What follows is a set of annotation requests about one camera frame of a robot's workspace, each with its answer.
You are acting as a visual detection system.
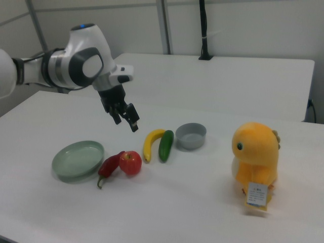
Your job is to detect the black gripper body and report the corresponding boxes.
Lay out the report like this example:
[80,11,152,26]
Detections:
[97,84,131,120]

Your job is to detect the grey partition post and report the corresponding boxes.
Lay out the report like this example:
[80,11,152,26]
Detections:
[157,0,174,55]
[24,0,49,53]

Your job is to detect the green cucumber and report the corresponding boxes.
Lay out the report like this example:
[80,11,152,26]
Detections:
[158,130,175,163]

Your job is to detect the paper tag of plush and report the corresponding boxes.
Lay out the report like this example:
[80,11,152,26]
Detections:
[243,181,269,212]

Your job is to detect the grey round bowl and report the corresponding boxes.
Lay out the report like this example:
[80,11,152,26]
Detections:
[175,123,207,150]

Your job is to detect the yellow plush toy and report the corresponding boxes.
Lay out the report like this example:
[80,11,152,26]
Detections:
[231,121,282,201]

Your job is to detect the pale green plate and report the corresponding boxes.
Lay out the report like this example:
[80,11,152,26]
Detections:
[52,140,105,183]

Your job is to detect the black camera stand pole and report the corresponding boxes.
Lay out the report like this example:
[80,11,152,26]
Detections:
[198,0,214,61]

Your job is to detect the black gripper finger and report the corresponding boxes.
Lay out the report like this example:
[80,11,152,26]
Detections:
[123,103,141,133]
[110,108,123,126]

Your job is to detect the yellow banana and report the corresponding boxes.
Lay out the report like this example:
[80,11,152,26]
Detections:
[143,129,167,164]

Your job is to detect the red chili pepper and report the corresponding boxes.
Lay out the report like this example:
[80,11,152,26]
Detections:
[96,150,126,190]

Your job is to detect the red apple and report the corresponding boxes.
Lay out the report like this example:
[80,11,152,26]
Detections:
[119,151,143,176]

